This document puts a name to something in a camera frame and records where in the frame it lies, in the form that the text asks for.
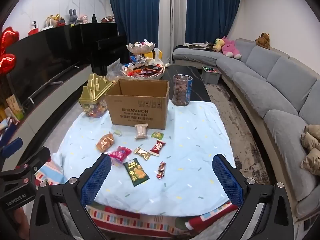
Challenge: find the printed paper bag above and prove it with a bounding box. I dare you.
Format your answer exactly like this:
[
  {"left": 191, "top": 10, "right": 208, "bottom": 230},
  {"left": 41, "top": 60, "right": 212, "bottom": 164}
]
[{"left": 4, "top": 94, "right": 25, "bottom": 122}]

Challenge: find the brown cardboard box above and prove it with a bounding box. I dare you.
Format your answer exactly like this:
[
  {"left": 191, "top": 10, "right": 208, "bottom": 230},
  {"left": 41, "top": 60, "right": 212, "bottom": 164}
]
[{"left": 104, "top": 79, "right": 170, "bottom": 130}]

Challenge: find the mottled grey rug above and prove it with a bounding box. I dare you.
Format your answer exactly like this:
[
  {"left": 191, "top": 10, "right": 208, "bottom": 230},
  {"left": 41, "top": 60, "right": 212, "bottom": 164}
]
[{"left": 204, "top": 82, "right": 272, "bottom": 185}]

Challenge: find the brown plush toy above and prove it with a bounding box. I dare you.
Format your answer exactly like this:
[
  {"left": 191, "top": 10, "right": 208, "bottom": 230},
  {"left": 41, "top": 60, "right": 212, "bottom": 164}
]
[{"left": 255, "top": 32, "right": 271, "bottom": 50}]

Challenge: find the grey sectional sofa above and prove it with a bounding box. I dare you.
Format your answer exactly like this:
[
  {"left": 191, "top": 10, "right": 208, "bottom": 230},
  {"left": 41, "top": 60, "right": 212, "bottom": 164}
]
[{"left": 173, "top": 39, "right": 320, "bottom": 218}]

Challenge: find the dark crumpled cloth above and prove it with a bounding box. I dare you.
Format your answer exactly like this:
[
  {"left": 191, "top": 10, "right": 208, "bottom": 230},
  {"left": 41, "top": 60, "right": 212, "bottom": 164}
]
[{"left": 184, "top": 41, "right": 215, "bottom": 50}]

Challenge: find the pink snack packet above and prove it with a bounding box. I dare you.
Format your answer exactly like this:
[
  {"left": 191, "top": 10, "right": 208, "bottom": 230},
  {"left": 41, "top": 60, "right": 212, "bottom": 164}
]
[{"left": 107, "top": 146, "right": 132, "bottom": 166}]

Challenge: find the gold foil ornament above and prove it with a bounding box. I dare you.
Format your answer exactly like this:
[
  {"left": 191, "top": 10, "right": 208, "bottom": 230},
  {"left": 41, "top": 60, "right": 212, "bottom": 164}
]
[{"left": 51, "top": 13, "right": 66, "bottom": 27}]

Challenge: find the black flat television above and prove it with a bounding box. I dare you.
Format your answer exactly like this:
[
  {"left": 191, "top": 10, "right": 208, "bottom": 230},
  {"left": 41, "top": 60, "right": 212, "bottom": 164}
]
[{"left": 5, "top": 26, "right": 90, "bottom": 100}]

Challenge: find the red heart foil balloon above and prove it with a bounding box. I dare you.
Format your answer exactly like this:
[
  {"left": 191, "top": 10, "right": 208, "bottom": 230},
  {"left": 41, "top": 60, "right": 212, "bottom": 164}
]
[
  {"left": 0, "top": 54, "right": 17, "bottom": 75},
  {"left": 0, "top": 27, "right": 20, "bottom": 55}
]

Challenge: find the white sheer curtain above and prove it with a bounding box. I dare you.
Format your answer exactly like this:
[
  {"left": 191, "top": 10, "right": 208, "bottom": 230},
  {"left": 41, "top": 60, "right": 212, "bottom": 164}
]
[{"left": 159, "top": 0, "right": 189, "bottom": 64}]

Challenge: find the pile of wrapped snacks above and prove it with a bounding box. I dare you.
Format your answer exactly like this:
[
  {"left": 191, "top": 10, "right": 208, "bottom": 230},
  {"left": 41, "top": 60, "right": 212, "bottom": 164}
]
[
  {"left": 122, "top": 61, "right": 165, "bottom": 77},
  {"left": 129, "top": 39, "right": 154, "bottom": 49}
]

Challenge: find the white two-tier bowl stand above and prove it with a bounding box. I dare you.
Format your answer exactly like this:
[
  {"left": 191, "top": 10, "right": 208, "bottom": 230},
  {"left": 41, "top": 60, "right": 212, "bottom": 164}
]
[{"left": 120, "top": 40, "right": 167, "bottom": 81}]

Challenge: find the tan stuffed toy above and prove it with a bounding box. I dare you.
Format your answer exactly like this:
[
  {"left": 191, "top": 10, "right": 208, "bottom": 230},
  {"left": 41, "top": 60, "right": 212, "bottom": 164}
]
[{"left": 300, "top": 124, "right": 320, "bottom": 175}]

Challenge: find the pink plush toy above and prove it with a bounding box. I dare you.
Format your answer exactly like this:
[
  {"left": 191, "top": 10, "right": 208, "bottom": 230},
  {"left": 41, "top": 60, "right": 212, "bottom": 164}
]
[{"left": 221, "top": 36, "right": 242, "bottom": 59}]

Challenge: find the dark green biscuit packet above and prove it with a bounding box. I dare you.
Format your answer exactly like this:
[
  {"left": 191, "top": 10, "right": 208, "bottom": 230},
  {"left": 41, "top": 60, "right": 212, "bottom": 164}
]
[{"left": 122, "top": 158, "right": 150, "bottom": 187}]

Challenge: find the grey storage bin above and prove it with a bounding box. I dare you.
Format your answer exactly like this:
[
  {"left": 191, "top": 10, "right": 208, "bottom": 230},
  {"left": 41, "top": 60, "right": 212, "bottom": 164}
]
[{"left": 202, "top": 66, "right": 222, "bottom": 85}]

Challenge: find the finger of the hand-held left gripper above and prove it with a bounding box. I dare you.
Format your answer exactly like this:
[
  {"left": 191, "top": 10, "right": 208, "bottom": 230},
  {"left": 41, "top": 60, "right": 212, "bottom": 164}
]
[
  {"left": 11, "top": 146, "right": 52, "bottom": 181},
  {"left": 0, "top": 137, "right": 23, "bottom": 159}
]

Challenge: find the yellow green plush toy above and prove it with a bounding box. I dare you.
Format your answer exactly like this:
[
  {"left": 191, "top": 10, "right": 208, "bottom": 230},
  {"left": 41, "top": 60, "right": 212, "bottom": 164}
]
[{"left": 212, "top": 38, "right": 224, "bottom": 52}]

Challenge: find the grey television cabinet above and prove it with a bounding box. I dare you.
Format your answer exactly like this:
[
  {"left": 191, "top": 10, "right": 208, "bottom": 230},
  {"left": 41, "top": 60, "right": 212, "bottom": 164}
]
[{"left": 15, "top": 64, "right": 93, "bottom": 153}]

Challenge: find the gold-lid candy jar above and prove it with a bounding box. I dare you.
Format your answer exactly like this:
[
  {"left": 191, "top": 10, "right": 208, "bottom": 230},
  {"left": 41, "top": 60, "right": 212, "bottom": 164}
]
[{"left": 78, "top": 73, "right": 113, "bottom": 118}]

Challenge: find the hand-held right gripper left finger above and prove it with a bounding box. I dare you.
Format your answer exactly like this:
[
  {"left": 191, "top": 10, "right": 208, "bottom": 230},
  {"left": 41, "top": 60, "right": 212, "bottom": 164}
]
[{"left": 29, "top": 153, "right": 112, "bottom": 240}]

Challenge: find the red foil candy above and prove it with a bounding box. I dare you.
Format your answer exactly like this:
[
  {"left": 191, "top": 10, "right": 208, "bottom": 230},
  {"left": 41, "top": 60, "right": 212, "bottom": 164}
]
[{"left": 156, "top": 161, "right": 167, "bottom": 179}]

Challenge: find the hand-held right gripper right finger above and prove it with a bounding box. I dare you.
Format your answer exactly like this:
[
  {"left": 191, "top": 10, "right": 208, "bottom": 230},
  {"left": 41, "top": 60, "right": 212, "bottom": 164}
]
[{"left": 212, "top": 154, "right": 294, "bottom": 240}]

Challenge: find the beige snack packet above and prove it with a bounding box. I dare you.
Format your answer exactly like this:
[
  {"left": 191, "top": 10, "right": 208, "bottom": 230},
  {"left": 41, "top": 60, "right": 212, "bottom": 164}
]
[{"left": 134, "top": 124, "right": 148, "bottom": 140}]

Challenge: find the blue curtain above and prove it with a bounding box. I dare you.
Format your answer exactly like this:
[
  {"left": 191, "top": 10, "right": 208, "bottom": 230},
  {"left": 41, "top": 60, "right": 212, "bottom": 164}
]
[
  {"left": 187, "top": 0, "right": 242, "bottom": 46},
  {"left": 108, "top": 0, "right": 163, "bottom": 53}
]

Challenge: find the black upright piano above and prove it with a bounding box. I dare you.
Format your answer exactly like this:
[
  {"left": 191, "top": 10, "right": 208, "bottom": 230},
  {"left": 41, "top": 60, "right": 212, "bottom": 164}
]
[{"left": 79, "top": 22, "right": 128, "bottom": 77}]

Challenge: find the blue and pink bag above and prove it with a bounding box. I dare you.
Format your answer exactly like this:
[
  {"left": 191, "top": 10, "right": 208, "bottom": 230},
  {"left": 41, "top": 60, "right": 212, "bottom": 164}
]
[{"left": 0, "top": 117, "right": 20, "bottom": 140}]

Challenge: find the red snack packet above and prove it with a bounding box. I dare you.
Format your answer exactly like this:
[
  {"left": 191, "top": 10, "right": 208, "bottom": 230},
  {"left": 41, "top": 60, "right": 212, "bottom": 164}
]
[{"left": 149, "top": 140, "right": 166, "bottom": 157}]

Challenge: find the orange snack packet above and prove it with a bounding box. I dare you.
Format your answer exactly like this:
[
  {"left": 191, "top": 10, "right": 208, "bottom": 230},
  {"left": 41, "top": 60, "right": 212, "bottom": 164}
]
[{"left": 96, "top": 132, "right": 115, "bottom": 152}]

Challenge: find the clear jar of nuts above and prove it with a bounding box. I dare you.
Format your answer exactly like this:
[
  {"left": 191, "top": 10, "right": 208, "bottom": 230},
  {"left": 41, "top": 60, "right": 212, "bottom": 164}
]
[{"left": 172, "top": 74, "right": 193, "bottom": 106}]

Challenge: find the gold wrapped candy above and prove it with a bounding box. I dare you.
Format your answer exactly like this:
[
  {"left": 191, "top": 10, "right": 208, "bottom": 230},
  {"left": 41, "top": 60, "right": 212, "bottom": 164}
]
[{"left": 133, "top": 147, "right": 151, "bottom": 160}]

